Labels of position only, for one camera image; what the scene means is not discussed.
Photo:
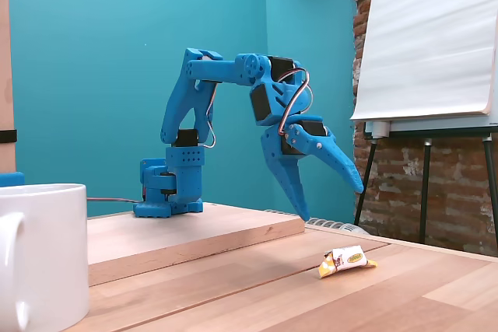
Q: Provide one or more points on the yellow white sweet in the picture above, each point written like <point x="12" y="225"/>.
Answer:
<point x="346" y="260"/>

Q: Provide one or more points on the white ceramic mug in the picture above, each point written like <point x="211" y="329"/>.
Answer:
<point x="50" y="250"/>

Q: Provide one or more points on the wooden post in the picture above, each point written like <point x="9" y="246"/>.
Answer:
<point x="5" y="75"/>

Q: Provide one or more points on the white flip chart pad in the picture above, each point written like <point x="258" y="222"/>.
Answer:
<point x="424" y="36"/>

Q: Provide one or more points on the black flip chart easel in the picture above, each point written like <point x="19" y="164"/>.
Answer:
<point x="435" y="132"/>

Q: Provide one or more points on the light wooden base board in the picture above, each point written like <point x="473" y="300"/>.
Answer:
<point x="175" y="238"/>

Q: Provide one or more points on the white radiator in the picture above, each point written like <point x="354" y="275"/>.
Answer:
<point x="334" y="225"/>

